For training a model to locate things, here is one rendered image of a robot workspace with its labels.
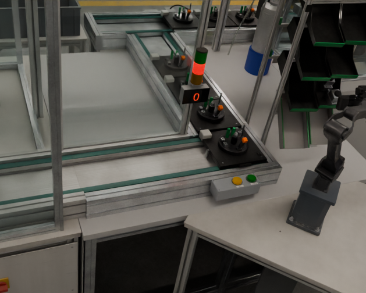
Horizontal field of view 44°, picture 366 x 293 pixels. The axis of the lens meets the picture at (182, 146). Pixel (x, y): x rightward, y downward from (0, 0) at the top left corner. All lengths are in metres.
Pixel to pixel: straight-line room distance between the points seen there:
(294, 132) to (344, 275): 0.69
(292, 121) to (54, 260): 1.23
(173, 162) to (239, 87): 0.91
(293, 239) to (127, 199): 0.70
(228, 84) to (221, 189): 1.05
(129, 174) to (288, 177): 0.77
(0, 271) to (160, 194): 0.68
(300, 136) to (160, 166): 0.68
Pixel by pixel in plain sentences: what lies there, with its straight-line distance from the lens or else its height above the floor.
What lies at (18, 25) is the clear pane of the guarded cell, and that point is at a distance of 1.31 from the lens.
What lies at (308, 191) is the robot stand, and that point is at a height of 1.06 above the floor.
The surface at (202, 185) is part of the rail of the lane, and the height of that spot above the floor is 0.93.
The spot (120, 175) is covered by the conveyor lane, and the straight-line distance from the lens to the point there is 1.97.
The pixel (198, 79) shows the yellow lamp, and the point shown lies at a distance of 1.94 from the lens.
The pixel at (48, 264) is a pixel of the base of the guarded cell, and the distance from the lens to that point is 1.94.
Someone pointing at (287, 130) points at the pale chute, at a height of 1.05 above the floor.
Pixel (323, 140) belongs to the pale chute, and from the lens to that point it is 2.31.
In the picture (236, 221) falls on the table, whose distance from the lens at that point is 1.95.
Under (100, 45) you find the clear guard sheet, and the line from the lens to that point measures 1.78.
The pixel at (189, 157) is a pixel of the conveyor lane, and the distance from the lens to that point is 2.10.
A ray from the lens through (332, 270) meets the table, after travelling 1.94.
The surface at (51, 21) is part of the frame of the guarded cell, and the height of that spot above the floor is 1.71.
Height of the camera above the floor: 2.26
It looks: 39 degrees down
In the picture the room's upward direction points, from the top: 11 degrees clockwise
